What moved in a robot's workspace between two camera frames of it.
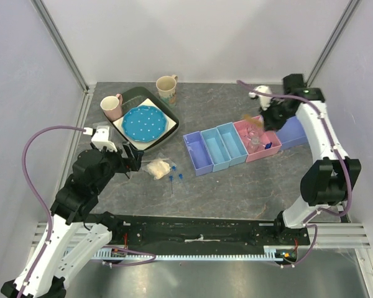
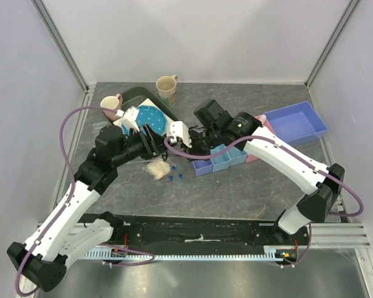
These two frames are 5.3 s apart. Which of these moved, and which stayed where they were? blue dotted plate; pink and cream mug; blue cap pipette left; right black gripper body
Moved: right black gripper body
Stayed: pink and cream mug; blue dotted plate; blue cap pipette left
